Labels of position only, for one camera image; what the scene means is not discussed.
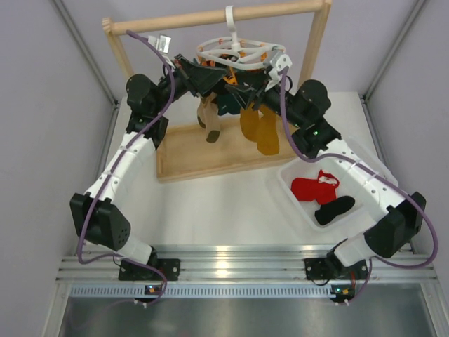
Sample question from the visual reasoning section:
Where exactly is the beige green striped sock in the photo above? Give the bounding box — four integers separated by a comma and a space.
197, 93, 220, 143

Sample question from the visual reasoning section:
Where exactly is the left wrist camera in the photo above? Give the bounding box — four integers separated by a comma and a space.
147, 34, 172, 54

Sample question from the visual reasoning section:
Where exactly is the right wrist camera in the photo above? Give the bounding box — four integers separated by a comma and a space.
267, 50, 293, 83

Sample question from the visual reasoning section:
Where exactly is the red christmas sock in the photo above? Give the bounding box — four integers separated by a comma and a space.
290, 170, 340, 205

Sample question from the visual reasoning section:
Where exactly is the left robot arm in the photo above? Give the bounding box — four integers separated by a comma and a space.
69, 55, 228, 279

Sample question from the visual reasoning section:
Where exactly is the white plastic clip hanger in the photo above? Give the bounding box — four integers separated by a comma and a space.
196, 6, 286, 71

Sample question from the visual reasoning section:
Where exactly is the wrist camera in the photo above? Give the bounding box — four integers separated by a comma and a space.
147, 34, 172, 54
267, 50, 293, 83

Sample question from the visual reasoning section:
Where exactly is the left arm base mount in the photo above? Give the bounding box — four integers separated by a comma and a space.
118, 258, 181, 282

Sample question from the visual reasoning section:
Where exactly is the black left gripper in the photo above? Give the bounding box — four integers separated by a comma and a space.
152, 53, 227, 114

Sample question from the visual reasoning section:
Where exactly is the mustard yellow sock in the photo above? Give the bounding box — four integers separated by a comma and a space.
256, 106, 279, 156
240, 108, 260, 142

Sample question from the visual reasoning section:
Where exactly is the black sock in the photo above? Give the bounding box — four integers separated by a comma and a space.
314, 196, 355, 226

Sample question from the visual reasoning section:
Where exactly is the white plastic basket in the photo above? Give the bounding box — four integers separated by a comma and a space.
277, 138, 403, 234

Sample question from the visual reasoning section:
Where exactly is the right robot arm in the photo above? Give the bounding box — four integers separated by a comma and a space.
226, 74, 428, 279

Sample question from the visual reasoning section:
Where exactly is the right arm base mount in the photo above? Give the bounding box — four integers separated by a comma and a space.
304, 258, 368, 284

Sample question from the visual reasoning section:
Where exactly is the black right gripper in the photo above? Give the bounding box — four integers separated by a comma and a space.
226, 67, 305, 130

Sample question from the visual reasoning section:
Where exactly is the aluminium rail frame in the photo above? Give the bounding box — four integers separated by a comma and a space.
56, 245, 438, 299

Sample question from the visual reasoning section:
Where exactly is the wooden hanging rack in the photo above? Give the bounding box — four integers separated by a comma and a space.
102, 1, 331, 181

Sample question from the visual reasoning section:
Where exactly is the dark teal sock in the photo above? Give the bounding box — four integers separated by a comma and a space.
212, 93, 241, 117

